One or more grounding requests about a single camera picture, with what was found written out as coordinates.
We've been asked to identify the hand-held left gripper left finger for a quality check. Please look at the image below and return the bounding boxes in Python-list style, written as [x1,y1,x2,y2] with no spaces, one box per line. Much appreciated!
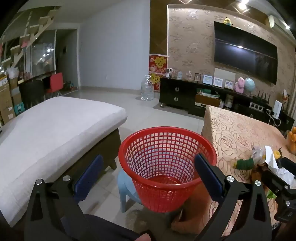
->
[24,154,104,241]

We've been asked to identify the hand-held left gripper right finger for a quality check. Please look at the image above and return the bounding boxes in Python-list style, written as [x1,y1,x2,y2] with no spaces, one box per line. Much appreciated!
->
[193,153,272,241]

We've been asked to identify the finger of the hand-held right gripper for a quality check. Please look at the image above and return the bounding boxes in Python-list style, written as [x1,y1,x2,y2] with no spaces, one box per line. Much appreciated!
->
[261,170,296,223]
[275,157,296,173]

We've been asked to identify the black and brown bag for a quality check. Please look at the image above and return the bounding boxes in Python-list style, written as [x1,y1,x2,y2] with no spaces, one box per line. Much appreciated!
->
[252,163,269,183]

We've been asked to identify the large white paper tissue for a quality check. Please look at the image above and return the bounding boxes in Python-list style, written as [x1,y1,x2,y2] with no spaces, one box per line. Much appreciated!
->
[264,146,292,180]

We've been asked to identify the red plastic mesh basket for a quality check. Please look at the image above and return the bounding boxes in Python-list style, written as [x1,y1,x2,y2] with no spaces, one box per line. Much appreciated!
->
[118,126,218,213]

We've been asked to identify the pile of oranges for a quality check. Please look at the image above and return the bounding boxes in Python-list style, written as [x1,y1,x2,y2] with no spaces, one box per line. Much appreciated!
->
[285,126,296,156]

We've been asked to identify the clear plastic bag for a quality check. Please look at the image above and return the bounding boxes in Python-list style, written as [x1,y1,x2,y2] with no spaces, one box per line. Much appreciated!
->
[251,146,266,163]

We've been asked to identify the green striped wrapper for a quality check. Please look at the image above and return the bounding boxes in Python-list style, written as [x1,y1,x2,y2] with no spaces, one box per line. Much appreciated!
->
[232,158,255,169]

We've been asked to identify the blue plastic stool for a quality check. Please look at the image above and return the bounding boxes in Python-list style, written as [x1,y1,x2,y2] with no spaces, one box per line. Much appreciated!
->
[117,169,148,213]

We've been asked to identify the person's dark trousers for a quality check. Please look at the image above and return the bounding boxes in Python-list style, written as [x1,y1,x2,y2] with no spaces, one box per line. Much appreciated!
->
[60,213,141,241]

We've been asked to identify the white upright box device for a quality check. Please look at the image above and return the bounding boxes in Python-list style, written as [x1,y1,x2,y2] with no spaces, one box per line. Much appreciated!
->
[273,100,282,120]

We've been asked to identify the table with floral cloth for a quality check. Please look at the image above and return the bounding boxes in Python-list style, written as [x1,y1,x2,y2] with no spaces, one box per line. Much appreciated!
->
[171,105,296,241]

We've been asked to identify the white bench cushion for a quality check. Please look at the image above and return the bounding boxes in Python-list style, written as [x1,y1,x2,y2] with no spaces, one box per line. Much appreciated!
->
[0,96,128,229]

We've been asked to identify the white power strip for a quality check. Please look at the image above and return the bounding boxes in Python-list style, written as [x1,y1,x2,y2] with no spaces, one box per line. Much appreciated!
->
[249,102,264,112]

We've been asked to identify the black router with antennas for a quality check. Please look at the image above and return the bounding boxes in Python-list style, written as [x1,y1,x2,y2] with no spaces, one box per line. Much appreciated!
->
[252,91,271,104]

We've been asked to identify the brown open drawer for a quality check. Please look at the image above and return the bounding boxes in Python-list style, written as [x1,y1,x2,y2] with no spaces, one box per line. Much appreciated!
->
[195,94,221,108]

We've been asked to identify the pale blue globe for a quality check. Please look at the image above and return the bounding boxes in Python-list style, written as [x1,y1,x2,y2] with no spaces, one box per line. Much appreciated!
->
[244,77,255,94]

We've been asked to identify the pink plush toy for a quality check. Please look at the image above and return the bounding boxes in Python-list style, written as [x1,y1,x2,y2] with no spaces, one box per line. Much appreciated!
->
[234,77,246,93]

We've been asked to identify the black television cabinet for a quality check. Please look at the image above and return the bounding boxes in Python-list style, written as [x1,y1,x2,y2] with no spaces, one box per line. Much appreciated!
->
[159,77,295,132]

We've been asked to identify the red chair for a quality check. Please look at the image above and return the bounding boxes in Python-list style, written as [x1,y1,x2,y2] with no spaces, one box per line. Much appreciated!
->
[47,72,64,96]

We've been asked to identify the black chair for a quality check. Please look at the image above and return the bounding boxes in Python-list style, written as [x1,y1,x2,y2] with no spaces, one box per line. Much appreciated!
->
[18,80,45,109]

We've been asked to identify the clear large water bottle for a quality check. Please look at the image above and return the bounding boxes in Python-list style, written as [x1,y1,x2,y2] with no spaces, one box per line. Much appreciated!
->
[140,75,154,102]

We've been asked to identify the plain white board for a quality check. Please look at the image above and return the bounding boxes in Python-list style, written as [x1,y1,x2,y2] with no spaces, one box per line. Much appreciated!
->
[214,68,236,80]

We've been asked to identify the stack of cardboard boxes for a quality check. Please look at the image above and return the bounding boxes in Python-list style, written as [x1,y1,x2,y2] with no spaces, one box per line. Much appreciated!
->
[0,74,23,126]

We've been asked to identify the black flat television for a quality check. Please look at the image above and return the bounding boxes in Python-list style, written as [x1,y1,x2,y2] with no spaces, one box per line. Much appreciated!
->
[213,21,278,86]

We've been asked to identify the white plastic bag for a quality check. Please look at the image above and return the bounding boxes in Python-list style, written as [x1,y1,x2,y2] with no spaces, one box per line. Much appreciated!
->
[6,67,20,78]

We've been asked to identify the glass sliding door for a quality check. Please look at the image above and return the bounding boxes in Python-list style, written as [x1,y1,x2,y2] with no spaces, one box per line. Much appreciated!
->
[25,30,57,78]

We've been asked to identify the white air conditioner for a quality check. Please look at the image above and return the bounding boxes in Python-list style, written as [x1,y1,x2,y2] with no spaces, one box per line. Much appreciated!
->
[268,15,288,29]

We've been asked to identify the ceiling spotlight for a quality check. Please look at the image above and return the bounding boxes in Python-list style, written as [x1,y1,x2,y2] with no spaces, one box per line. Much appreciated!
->
[236,0,249,11]

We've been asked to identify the dark wooden bench frame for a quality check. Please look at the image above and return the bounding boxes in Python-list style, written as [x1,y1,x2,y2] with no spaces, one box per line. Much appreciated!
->
[67,127,122,186]

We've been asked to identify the white power cable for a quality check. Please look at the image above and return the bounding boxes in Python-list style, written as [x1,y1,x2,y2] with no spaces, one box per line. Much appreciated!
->
[265,109,281,127]

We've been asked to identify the red festive wall hanging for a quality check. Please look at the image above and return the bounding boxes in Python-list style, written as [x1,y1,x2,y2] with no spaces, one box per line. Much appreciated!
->
[148,54,168,93]

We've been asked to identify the wooden stepped wall shelves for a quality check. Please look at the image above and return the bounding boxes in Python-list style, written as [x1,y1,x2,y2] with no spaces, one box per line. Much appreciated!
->
[0,6,60,70]

